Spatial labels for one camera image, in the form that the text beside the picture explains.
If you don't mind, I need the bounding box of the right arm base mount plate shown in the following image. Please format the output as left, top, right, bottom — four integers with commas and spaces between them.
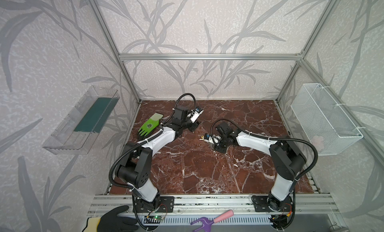
251, 195, 294, 213

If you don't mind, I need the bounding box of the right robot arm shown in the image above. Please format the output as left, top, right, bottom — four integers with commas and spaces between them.
204, 123, 312, 212

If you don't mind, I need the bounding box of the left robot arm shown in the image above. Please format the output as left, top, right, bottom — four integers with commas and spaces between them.
109, 107, 204, 203

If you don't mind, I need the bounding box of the aluminium cage frame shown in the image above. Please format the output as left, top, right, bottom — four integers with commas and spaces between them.
83, 0, 384, 170

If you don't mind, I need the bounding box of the black rubber glove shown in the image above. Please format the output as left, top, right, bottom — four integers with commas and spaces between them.
97, 205, 139, 232

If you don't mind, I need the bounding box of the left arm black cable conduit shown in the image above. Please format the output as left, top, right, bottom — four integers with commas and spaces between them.
108, 93, 197, 191

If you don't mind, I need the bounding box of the green circuit board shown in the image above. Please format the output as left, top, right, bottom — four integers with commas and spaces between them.
145, 215, 166, 224

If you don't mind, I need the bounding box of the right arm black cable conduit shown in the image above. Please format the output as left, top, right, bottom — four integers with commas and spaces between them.
209, 118, 319, 197

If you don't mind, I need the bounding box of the purple rake pink handle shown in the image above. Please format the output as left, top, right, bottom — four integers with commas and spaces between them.
190, 210, 234, 232

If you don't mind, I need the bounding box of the green gardening glove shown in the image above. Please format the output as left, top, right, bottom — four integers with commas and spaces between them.
138, 113, 163, 141

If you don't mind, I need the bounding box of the aluminium front rail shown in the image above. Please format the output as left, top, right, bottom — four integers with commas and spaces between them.
87, 194, 340, 217

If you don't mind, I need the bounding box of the white wire mesh basket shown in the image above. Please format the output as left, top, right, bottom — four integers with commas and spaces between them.
291, 83, 364, 156

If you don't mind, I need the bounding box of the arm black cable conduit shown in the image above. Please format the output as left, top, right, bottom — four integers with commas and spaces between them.
209, 118, 319, 197
108, 93, 197, 191

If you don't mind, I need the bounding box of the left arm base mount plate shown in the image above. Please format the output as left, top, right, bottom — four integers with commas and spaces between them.
133, 196, 175, 213

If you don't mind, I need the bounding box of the clear plastic wall tray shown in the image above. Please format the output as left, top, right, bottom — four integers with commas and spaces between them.
43, 86, 120, 155

